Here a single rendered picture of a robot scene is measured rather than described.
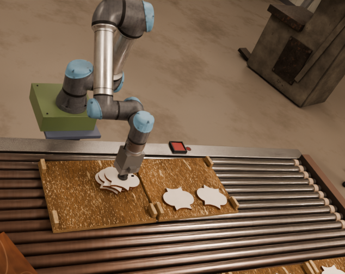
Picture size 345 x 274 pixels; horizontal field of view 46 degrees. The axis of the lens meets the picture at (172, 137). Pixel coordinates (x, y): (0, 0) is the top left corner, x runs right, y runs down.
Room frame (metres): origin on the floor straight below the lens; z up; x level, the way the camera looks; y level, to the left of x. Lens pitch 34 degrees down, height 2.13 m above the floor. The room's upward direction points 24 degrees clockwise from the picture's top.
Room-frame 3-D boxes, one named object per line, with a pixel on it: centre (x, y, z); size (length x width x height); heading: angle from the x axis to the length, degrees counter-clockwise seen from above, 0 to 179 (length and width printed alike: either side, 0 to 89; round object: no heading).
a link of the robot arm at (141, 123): (1.25, 0.12, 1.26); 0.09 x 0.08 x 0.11; 34
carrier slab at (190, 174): (1.43, -0.14, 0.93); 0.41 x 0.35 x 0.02; 128
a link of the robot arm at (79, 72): (1.61, 0.51, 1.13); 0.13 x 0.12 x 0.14; 124
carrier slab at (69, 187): (1.17, 0.19, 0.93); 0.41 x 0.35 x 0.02; 127
